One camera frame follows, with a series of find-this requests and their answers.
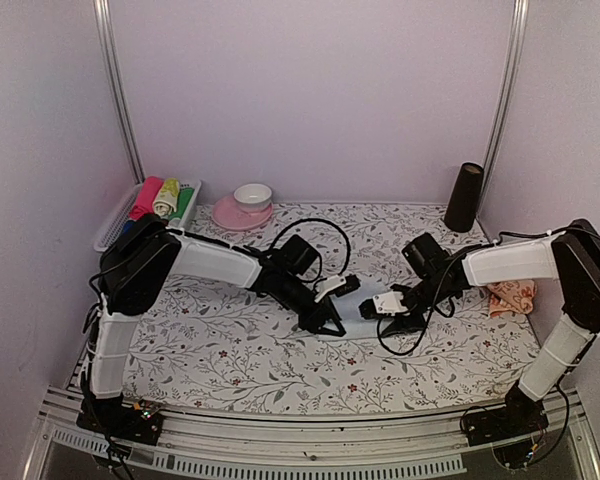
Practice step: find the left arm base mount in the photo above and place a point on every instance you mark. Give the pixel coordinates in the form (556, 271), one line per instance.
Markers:
(111, 418)

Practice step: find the light blue towel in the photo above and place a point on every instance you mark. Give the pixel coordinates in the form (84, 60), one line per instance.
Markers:
(347, 306)

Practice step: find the green rolled towel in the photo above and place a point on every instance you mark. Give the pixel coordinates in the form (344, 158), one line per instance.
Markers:
(184, 197)

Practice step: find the blue rolled towel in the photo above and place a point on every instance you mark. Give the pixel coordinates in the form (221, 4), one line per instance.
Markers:
(127, 226)

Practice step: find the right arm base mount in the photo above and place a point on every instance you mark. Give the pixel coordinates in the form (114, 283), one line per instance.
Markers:
(482, 425)

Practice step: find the orange patterned towel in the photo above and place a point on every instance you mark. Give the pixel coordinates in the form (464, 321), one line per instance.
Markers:
(511, 296)

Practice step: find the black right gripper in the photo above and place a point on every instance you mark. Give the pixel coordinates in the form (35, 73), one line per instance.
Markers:
(403, 325)

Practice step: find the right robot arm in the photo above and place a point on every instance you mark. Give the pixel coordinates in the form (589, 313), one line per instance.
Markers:
(568, 256)

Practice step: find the white plastic basket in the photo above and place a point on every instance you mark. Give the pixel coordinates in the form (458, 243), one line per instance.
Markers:
(110, 230)

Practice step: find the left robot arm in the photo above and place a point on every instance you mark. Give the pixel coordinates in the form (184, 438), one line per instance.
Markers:
(135, 267)

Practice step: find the pink rolled towel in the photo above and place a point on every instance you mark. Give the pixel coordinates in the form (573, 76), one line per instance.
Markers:
(143, 203)

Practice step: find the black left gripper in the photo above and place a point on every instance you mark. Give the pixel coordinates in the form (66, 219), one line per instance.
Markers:
(319, 316)

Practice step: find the white bowl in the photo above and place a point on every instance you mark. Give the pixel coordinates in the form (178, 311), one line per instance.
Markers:
(253, 197)

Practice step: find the dark brown cylinder cup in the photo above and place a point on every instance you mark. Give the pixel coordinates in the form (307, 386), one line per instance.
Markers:
(463, 203)

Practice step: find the yellow-green rolled towel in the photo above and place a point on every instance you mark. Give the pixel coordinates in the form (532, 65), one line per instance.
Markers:
(166, 200)

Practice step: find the pink plate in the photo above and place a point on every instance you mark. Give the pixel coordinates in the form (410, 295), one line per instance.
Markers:
(227, 214)

